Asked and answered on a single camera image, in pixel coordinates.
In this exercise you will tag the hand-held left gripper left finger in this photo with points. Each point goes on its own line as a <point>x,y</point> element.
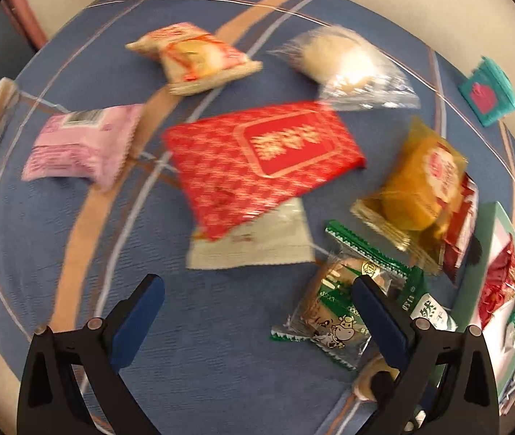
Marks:
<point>142,312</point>

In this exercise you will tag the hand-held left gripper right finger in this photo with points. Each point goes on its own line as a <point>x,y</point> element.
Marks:
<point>382,321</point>

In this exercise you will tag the green cow-print snack packet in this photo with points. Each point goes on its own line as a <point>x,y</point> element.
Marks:
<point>325,308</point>

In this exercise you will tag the green snack packet white lettering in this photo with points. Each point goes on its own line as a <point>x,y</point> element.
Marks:
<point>370,249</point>

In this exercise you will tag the dark red snack packet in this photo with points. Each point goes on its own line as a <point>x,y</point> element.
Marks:
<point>463,226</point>

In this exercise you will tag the orange pastry packet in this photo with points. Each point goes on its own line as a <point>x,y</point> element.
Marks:
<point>411,195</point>

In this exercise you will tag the white tray with green rim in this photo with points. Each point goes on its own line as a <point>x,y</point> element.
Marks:
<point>499,242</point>

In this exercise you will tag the pink snack packet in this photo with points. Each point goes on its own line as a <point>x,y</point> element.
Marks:
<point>80,145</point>

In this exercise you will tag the large red patterned snack packet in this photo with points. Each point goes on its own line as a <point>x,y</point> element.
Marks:
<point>248,167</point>

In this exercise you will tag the red clear snack packet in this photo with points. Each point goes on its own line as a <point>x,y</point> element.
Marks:
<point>499,281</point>

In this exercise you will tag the teal square box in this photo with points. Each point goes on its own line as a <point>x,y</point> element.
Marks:
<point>488,90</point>

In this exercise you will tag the beige and red snack packet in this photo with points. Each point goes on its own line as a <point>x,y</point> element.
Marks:
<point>194,56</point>

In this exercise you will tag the clear-wrapped white bun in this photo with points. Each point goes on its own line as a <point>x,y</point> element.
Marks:
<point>334,54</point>

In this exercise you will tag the reddish wooden furniture edge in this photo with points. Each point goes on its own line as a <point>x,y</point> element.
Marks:
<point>24,18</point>

